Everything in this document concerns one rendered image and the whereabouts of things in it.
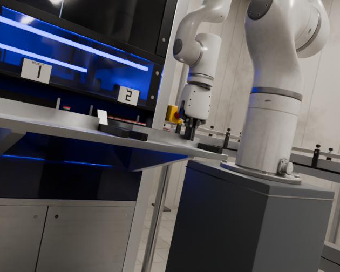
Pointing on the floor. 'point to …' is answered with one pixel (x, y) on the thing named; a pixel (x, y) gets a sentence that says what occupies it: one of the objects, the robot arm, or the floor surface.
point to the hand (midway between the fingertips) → (189, 134)
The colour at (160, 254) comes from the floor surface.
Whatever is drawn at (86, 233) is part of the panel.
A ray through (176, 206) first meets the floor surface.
